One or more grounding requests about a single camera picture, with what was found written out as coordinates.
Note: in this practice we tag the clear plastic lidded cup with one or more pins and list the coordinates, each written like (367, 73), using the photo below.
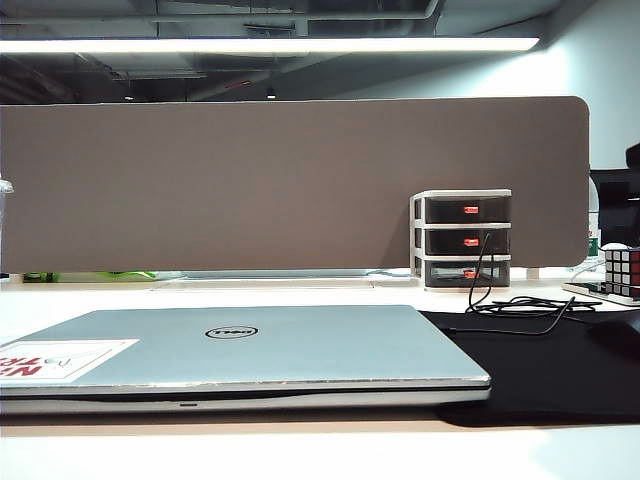
(4, 225)

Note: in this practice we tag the silver Dell laptop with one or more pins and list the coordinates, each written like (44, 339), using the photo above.
(300, 350)

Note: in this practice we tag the brown fabric desk divider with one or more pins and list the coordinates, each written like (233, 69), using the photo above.
(300, 185)

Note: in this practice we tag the small ceiling spot lamp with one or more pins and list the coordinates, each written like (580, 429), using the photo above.
(271, 93)

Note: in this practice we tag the bright green object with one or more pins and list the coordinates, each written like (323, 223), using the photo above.
(130, 275)

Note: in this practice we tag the long linear ceiling light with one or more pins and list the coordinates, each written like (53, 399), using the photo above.
(250, 45)

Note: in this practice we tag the black mouse pad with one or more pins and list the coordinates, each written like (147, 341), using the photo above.
(525, 375)

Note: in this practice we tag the white red-lettered sticker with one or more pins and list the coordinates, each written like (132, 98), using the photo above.
(90, 357)

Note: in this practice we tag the clear bottle with green label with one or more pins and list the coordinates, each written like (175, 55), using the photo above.
(593, 245)

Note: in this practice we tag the dark green object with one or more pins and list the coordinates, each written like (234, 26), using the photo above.
(40, 276)

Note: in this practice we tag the black monitor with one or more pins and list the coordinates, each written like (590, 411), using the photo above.
(620, 210)

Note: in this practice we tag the black Rubik's cube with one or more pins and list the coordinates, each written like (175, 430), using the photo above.
(622, 270)

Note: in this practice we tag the black computer mouse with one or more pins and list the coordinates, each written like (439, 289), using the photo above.
(620, 336)

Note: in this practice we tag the black rounded background object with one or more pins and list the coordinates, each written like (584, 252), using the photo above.
(634, 157)

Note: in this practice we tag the white drawer organizer frame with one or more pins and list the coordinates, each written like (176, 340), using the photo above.
(417, 235)

